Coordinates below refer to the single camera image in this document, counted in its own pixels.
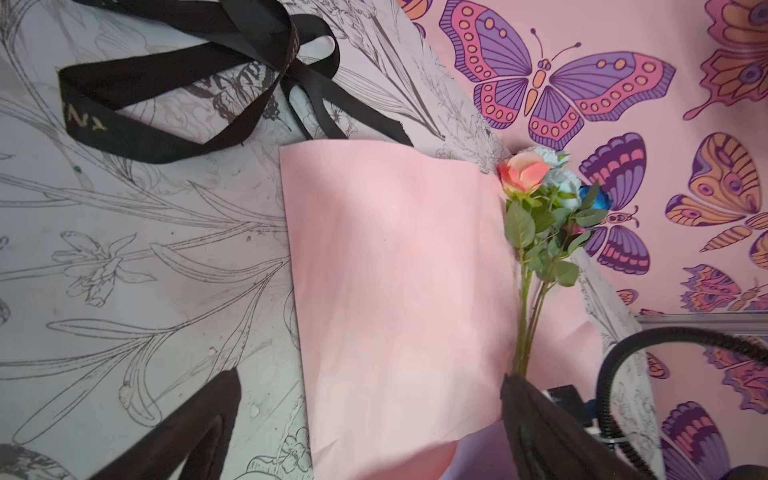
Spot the pink purple wrapping paper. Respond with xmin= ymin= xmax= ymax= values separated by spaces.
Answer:
xmin=278 ymin=139 xmax=607 ymax=480

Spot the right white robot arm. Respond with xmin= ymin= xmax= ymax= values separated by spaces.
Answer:
xmin=611 ymin=343 xmax=767 ymax=479

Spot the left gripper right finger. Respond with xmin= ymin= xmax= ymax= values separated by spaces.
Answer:
xmin=500 ymin=375 xmax=636 ymax=479

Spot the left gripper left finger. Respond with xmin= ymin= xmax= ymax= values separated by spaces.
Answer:
xmin=93 ymin=369 xmax=242 ymax=480

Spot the black ribbon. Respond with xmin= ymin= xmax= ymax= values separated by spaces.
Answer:
xmin=58 ymin=1 xmax=411 ymax=165

